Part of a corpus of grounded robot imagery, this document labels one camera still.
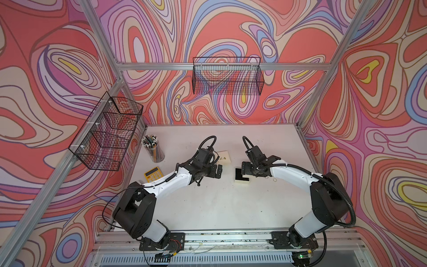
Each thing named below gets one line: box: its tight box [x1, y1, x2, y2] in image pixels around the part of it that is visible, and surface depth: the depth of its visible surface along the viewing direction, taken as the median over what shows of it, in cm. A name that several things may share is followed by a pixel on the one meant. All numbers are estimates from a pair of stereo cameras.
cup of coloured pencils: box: [141, 134, 166, 163], surface depth 92 cm
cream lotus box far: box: [216, 150, 232, 165], surface depth 101 cm
